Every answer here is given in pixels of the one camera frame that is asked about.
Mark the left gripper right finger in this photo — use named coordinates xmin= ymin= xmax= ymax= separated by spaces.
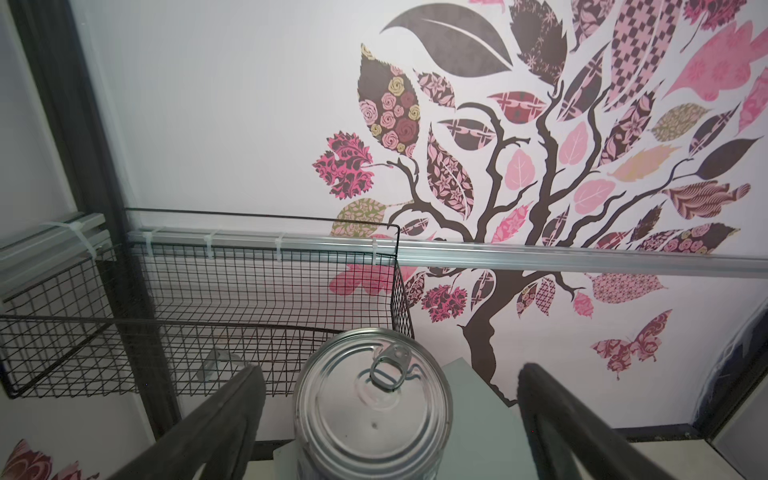
xmin=517 ymin=363 xmax=671 ymax=479

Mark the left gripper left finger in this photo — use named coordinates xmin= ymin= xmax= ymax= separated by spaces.
xmin=112 ymin=365 xmax=266 ymax=479

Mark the large blue labelled can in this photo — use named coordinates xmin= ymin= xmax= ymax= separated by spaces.
xmin=294 ymin=328 xmax=453 ymax=479

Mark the grey metal cabinet box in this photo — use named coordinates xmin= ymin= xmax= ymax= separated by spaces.
xmin=276 ymin=359 xmax=536 ymax=479

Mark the black wire basket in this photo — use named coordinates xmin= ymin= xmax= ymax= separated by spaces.
xmin=1 ymin=211 xmax=413 ymax=399

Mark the horizontal aluminium rail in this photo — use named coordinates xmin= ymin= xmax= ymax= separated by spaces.
xmin=128 ymin=229 xmax=767 ymax=279

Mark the diagonal aluminium rail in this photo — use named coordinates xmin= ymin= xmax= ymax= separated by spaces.
xmin=1 ymin=213 xmax=113 ymax=301

